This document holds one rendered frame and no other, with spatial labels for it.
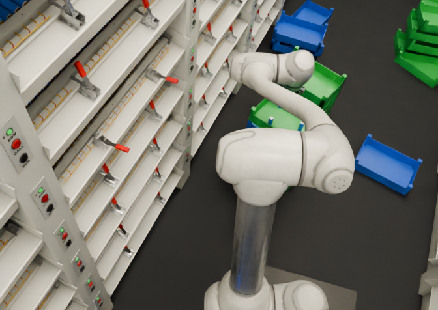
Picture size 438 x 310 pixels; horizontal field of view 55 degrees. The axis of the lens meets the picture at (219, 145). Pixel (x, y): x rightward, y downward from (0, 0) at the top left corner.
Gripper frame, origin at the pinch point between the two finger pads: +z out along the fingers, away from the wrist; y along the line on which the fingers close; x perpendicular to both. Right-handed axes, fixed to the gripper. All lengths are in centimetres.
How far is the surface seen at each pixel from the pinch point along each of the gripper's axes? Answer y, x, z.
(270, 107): -3.4, -0.5, 18.2
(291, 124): 7.1, -7.2, 15.0
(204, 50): -34.8, 4.9, -22.1
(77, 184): -53, -55, -71
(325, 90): 22.6, 15.8, 25.9
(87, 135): -54, -42, -69
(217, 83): -30.1, 7.5, 21.5
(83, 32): -48, -28, -101
